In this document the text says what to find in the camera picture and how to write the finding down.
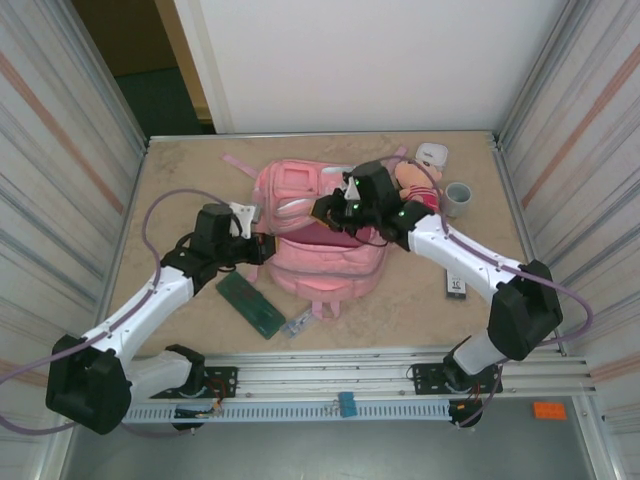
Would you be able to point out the pink backpack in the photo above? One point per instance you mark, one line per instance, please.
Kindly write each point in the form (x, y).
(325, 265)

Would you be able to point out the green pencil case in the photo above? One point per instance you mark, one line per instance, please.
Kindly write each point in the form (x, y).
(250, 305)

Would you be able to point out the clear pack of pens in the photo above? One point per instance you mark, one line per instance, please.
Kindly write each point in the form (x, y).
(295, 325)

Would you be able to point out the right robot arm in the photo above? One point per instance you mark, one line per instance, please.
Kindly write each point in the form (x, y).
(525, 310)

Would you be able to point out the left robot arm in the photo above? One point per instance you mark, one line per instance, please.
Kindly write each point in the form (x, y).
(85, 385)

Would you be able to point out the small white case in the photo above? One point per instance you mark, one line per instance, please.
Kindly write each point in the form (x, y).
(434, 152)

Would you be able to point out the plush doll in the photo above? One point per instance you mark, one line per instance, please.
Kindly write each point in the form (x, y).
(410, 172)

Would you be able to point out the grey cup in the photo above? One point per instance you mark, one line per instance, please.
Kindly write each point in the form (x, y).
(457, 205)

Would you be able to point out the black box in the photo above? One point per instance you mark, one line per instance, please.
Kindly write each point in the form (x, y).
(456, 287)

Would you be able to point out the black power connector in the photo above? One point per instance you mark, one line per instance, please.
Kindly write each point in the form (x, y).
(197, 412)
(462, 415)

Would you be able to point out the orange block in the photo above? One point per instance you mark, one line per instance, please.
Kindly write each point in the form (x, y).
(550, 410)

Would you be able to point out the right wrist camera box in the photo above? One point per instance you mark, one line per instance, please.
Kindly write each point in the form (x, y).
(352, 187)

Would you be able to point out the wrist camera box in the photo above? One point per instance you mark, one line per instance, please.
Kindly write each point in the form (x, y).
(352, 187)
(245, 215)

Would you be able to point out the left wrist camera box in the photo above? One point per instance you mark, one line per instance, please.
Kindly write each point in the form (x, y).
(245, 215)

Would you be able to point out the aluminium table end rail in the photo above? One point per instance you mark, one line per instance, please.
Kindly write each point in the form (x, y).
(250, 136)

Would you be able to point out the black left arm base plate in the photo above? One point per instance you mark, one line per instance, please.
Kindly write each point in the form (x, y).
(222, 380)

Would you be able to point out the aluminium mounting rail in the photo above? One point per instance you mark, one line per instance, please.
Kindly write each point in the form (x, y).
(325, 372)

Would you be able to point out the white door frame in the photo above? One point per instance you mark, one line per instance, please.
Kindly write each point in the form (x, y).
(210, 100)

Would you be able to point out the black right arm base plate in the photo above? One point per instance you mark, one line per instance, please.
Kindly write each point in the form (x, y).
(425, 377)

